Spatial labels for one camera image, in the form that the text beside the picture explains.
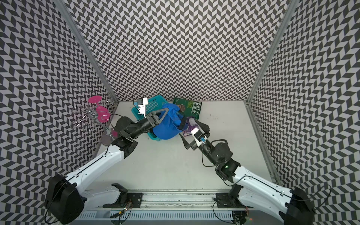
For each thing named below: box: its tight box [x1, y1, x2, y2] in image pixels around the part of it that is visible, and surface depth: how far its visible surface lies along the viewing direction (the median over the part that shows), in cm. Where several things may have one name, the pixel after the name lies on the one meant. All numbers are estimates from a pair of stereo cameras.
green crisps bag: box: [172, 97, 203, 120], surface depth 114 cm
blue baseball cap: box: [152, 103, 184, 140], surface depth 69 cm
